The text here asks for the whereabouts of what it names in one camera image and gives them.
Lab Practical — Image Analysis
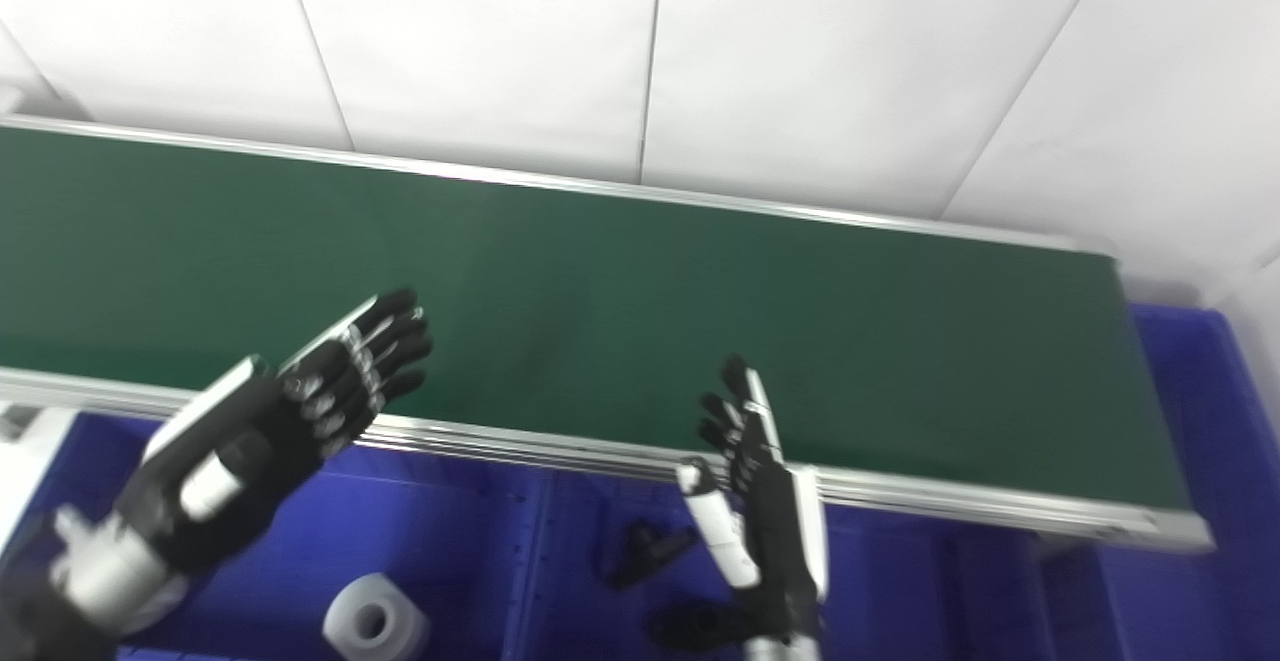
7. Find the black T-shaped plastic part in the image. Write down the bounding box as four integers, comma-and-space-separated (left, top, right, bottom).
608, 521, 701, 589

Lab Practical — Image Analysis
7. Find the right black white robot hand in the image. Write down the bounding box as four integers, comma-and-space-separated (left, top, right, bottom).
677, 354, 832, 643

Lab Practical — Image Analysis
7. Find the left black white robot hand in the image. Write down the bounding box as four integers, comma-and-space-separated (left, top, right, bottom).
112, 288, 434, 579

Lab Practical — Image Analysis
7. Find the green conveyor belt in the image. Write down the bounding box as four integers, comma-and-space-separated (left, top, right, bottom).
0, 125, 1193, 514
0, 113, 1217, 554

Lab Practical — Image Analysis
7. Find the black oval plastic part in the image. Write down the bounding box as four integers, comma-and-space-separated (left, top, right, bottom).
647, 601, 763, 655

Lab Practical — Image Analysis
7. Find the blue plastic bin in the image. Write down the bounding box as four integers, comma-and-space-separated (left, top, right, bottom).
1088, 303, 1280, 661
508, 466, 1106, 661
0, 409, 549, 661

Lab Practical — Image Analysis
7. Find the white cylindrical plastic part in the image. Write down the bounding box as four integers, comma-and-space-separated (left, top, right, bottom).
321, 571, 432, 661

